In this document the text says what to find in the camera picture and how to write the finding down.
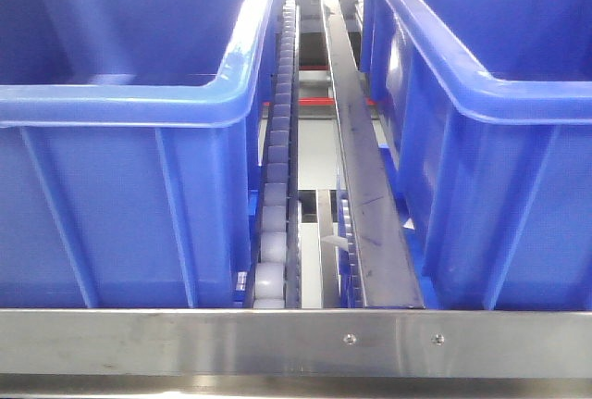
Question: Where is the blue bin front right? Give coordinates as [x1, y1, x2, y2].
[362, 0, 591, 310]

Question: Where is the blue bin front middle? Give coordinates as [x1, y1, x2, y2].
[1, 0, 280, 308]

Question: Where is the blue bin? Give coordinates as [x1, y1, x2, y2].
[1, 0, 280, 308]
[362, 0, 591, 310]

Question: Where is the right steel flow rack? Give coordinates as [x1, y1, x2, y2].
[1, 309, 591, 398]

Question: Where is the white roller conveyor track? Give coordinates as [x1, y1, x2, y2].
[243, 0, 302, 309]

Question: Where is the steel divider rail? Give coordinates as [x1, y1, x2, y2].
[319, 0, 425, 309]

